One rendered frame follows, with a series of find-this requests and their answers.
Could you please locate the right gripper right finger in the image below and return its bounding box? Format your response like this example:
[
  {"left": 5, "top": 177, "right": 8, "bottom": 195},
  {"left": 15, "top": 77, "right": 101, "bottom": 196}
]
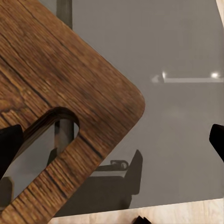
[{"left": 209, "top": 124, "right": 224, "bottom": 162}]

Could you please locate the cutting board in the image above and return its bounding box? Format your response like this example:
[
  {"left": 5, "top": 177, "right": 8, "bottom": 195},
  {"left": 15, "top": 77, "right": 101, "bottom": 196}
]
[{"left": 0, "top": 0, "right": 146, "bottom": 224}]

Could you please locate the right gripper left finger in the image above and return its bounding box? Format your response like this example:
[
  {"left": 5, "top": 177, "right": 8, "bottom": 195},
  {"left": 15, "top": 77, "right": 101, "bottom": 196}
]
[{"left": 0, "top": 124, "right": 25, "bottom": 180}]

